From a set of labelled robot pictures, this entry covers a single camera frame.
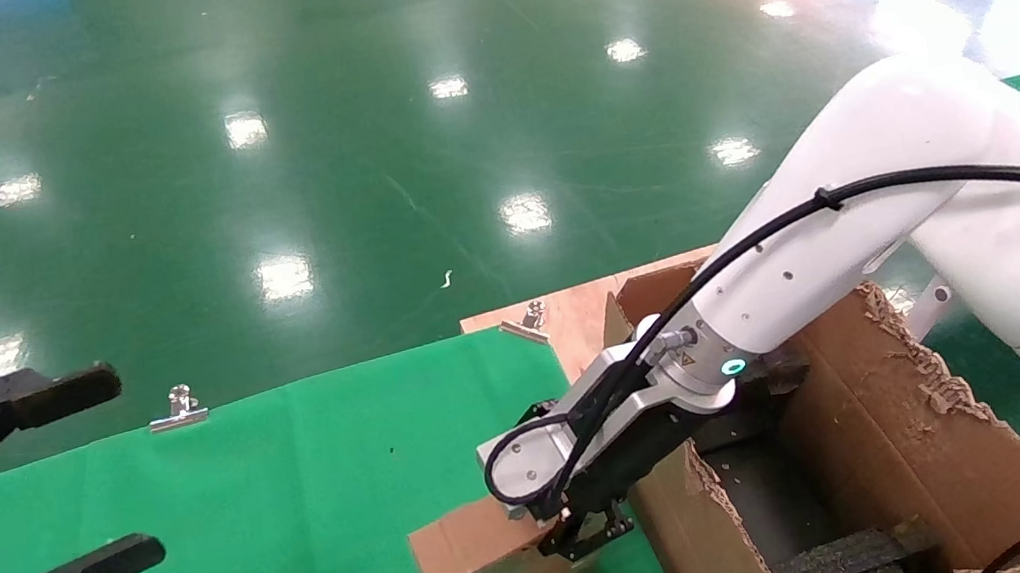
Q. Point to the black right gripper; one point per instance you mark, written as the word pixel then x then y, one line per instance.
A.
pixel 640 444

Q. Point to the small cardboard box with hole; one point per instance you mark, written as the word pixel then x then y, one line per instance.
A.
pixel 481 564

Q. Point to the large open cardboard carton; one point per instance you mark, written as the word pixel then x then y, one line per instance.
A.
pixel 900 461

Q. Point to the silver binder clip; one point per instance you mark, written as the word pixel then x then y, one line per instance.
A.
pixel 525 320
pixel 177 409

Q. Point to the green table cloth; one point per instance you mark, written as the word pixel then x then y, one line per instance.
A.
pixel 253 527

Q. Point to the small white floor scrap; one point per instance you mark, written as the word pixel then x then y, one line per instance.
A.
pixel 446 279

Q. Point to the black foam block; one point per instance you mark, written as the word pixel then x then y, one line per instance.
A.
pixel 855 564

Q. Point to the white plastic perforated part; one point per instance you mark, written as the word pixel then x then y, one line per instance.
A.
pixel 928 310

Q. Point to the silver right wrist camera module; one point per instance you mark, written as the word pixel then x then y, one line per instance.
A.
pixel 531 460

